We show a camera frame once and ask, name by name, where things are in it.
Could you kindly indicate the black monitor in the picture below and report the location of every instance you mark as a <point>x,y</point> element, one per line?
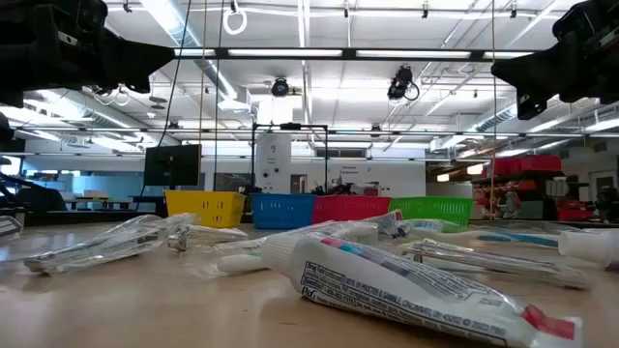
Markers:
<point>171,164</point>

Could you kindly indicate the black stand frame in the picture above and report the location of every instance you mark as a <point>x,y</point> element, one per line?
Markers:
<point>290,126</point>

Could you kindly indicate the red plastic basket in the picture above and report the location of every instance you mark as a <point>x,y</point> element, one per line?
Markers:
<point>348,208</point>

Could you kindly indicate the blue toothbrush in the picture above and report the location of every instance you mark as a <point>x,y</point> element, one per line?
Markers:
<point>517,240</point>

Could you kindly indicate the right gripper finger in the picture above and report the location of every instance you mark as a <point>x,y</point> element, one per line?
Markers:
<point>532,105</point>
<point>532,70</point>

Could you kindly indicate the white travel toothpaste tube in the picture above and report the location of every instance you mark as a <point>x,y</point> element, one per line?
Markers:
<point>387,222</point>
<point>585,246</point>
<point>362,234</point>
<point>387,285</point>

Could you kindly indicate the silver nail clipper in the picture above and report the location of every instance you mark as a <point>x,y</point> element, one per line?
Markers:
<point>208,235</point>

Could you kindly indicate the background work table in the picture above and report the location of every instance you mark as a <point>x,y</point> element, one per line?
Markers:
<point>97,200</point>

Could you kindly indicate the yellow plastic basket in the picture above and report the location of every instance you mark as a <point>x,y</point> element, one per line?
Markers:
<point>203,208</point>

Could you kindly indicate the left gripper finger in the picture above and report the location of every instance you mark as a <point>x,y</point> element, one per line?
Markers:
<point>135,55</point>
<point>133,83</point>

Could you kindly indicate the clear toothbrush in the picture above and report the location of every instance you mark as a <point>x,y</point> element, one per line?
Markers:
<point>111,241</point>

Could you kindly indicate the dark equipment pile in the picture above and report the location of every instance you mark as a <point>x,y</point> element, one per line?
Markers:
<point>333,189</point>

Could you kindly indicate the blue plastic basket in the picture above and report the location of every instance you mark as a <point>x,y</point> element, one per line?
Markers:
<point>283,210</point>

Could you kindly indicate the white pillar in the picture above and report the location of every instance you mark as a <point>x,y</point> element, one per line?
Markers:
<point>273,164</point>

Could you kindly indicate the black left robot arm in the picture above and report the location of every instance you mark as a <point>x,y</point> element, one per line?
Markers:
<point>5,128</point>

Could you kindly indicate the black dome camera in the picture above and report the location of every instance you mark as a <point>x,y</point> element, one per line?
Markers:
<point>280,87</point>

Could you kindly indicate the green plastic basket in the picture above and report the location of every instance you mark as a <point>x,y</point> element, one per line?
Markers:
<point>435,209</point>

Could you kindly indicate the black hanging camera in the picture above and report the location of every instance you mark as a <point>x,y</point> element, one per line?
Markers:
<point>399,82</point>

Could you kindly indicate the teal white toothbrush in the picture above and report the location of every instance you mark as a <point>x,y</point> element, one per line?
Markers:
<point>242,263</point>

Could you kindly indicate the shelf with red bins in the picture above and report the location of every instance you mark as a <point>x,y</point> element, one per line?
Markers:
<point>527,164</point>

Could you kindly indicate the black office chair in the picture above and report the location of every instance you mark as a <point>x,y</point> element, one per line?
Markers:
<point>38,200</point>

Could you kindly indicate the black overhead frame bar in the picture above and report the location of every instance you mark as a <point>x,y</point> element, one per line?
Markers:
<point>348,53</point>

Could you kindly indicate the black table frame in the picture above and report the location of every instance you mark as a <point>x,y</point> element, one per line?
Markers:
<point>97,217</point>

